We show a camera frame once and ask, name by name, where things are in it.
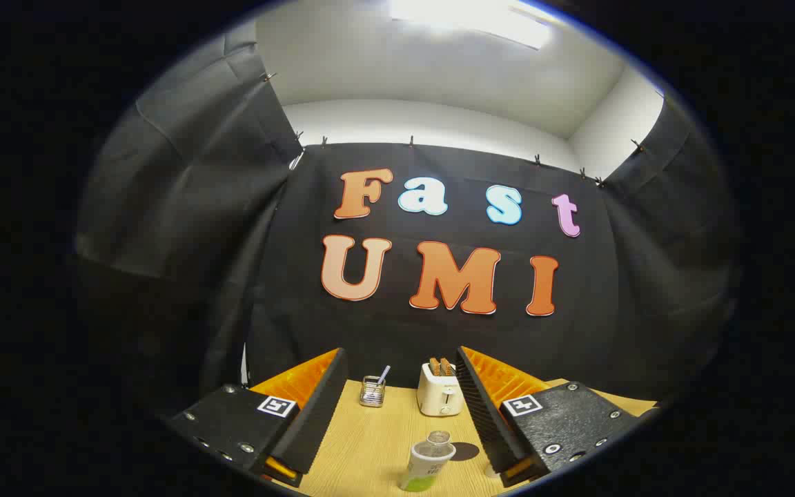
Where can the wooden table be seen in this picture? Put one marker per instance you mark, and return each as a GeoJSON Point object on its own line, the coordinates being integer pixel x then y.
{"type": "Point", "coordinates": [370, 449]}

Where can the white green juice bottle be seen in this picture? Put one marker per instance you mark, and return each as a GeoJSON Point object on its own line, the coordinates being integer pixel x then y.
{"type": "Point", "coordinates": [426, 461]}

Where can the white toaster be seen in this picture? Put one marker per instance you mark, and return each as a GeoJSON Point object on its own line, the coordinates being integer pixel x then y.
{"type": "Point", "coordinates": [437, 397]}

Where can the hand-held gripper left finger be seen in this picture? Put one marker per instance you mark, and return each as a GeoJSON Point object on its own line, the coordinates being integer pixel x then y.
{"type": "Point", "coordinates": [315, 414]}

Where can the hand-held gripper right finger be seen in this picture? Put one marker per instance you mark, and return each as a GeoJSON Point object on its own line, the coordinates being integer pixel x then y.
{"type": "Point", "coordinates": [484, 414]}

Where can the brown toast slice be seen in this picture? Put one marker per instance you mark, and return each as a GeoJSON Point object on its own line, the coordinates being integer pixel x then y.
{"type": "Point", "coordinates": [434, 366]}
{"type": "Point", "coordinates": [446, 366]}

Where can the ceiling light panel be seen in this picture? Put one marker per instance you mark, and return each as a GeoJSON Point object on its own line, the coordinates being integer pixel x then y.
{"type": "Point", "coordinates": [466, 17]}

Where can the dark brown round coaster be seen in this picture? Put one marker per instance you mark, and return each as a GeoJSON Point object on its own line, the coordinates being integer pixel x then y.
{"type": "Point", "coordinates": [466, 452]}

